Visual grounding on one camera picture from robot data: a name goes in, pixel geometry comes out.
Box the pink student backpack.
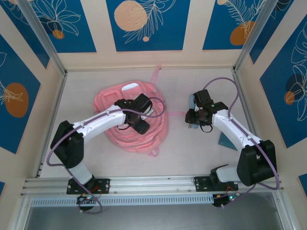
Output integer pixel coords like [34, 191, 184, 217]
[93, 67, 185, 158]

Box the long aluminium base rail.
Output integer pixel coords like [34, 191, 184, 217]
[20, 172, 285, 197]

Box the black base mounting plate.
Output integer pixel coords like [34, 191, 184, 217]
[66, 178, 111, 195]
[194, 176, 239, 192]

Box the blue panel orange oval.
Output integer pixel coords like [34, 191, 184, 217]
[0, 34, 41, 154]

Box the blue floral wall panel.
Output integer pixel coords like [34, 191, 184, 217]
[249, 0, 295, 65]
[0, 0, 50, 69]

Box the blue panel white flower outline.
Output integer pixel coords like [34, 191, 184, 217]
[31, 0, 97, 54]

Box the aluminium frame post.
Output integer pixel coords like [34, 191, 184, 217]
[232, 0, 275, 74]
[16, 0, 68, 76]

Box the light blue pencil case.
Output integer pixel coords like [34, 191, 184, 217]
[187, 93, 200, 130]

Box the controller board green light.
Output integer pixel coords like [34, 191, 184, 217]
[76, 194, 99, 204]
[212, 193, 240, 208]

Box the aluminium side rail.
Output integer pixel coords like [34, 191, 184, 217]
[35, 70, 69, 179]
[231, 68, 269, 173]

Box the blue panel dark circle flower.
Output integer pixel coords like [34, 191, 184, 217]
[260, 23, 307, 149]

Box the blue panel large peach circle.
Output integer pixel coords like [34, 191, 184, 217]
[106, 0, 191, 52]

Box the teal booklet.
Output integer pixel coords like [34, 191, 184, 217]
[217, 133, 238, 151]

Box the slotted grey cable duct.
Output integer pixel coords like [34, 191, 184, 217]
[30, 194, 214, 207]

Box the blue panel orange circle fern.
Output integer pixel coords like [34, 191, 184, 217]
[202, 0, 264, 51]

